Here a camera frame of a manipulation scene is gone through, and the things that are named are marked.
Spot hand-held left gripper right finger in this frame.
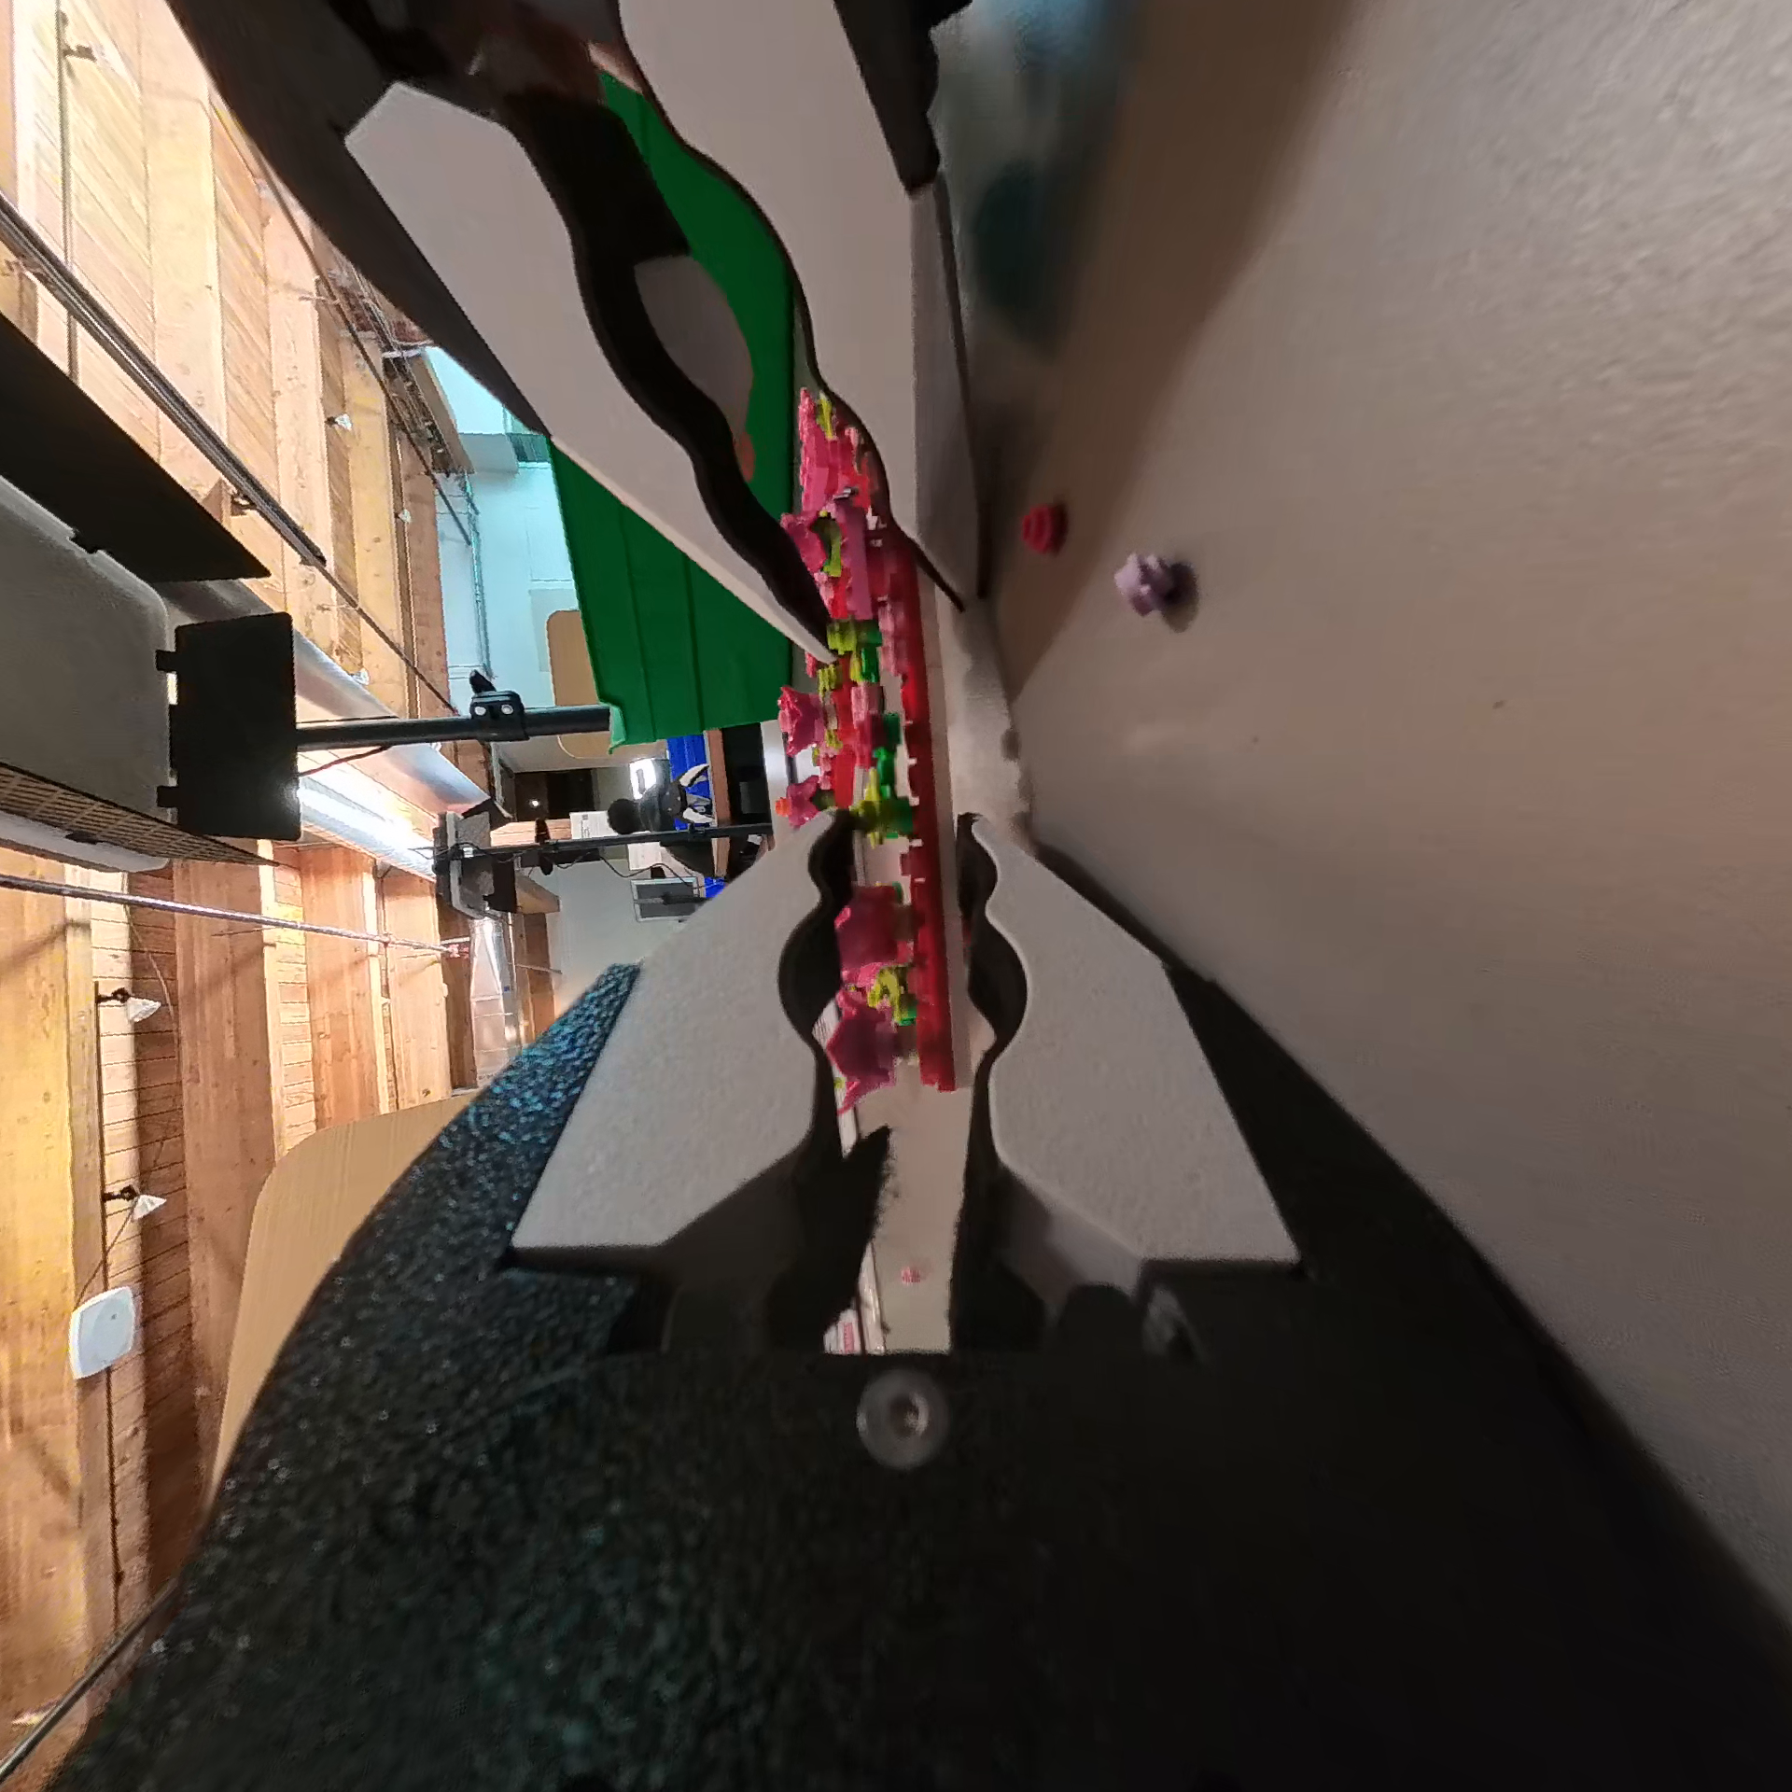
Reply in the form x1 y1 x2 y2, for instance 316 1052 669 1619
950 811 1309 1304

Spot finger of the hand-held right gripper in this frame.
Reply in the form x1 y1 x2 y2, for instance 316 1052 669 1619
612 0 985 612
343 77 846 661

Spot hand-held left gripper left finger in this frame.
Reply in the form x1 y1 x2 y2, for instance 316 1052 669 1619
510 811 860 1261

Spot straight red lego flower strip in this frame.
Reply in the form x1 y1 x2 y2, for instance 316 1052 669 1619
776 551 979 1118

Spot black panel light on arm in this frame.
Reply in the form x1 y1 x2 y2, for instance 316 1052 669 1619
156 612 612 840

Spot green plastic bin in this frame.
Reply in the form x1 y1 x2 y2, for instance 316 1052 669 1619
549 70 842 748

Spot light wooden board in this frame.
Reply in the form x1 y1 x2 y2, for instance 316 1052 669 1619
212 1097 480 1486

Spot black ceiling panel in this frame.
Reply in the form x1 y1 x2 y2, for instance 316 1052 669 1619
0 313 327 581

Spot grey ceiling unit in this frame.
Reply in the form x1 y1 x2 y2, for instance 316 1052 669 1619
0 474 268 870

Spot black camera stand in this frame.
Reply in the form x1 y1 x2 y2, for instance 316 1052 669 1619
429 783 771 917

